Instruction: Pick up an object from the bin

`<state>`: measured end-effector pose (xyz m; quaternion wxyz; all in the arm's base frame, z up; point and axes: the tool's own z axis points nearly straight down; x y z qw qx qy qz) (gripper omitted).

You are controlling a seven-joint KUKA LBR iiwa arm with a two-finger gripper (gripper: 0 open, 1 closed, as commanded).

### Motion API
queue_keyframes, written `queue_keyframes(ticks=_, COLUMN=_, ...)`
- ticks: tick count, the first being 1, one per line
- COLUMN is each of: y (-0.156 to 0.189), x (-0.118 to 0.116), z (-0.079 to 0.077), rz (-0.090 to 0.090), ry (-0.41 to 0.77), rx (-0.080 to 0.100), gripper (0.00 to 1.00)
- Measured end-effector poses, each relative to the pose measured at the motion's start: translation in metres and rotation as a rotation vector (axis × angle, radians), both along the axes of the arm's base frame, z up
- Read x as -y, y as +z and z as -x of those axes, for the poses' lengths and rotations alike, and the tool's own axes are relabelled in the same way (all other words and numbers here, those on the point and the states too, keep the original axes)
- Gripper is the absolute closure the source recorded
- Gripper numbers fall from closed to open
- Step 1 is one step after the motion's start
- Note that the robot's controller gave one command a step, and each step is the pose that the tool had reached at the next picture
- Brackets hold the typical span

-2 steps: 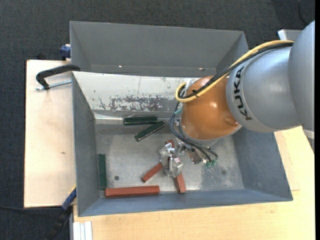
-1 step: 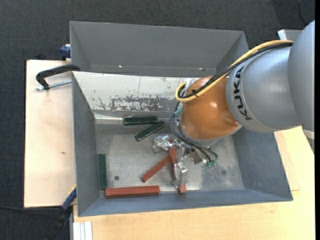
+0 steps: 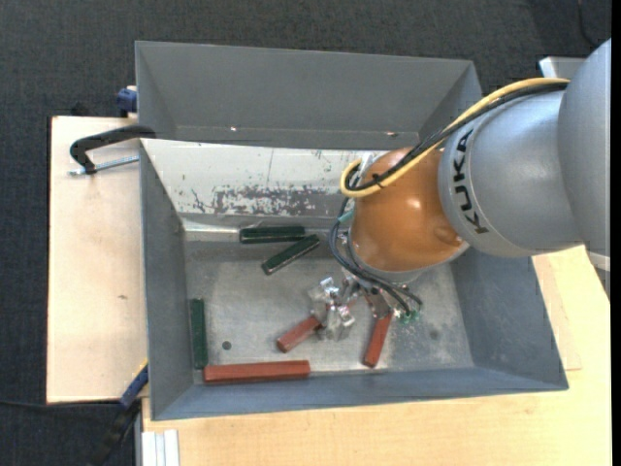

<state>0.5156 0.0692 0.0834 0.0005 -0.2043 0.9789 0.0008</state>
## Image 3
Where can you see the dark green flat block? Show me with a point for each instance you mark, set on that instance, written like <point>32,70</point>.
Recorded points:
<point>271,234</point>
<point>291,254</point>
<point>198,333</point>

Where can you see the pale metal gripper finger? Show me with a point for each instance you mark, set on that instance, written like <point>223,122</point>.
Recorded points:
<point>324,290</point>
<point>345,319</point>

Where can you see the grey metal bin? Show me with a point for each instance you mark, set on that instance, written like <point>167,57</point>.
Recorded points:
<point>271,90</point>

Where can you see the short red-brown flat block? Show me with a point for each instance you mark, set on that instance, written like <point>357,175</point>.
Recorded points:
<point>297,335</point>

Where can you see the pale wood flat board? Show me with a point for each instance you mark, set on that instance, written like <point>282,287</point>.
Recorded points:
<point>94,270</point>

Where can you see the long red-brown flat block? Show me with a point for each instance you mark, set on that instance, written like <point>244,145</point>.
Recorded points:
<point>257,372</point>

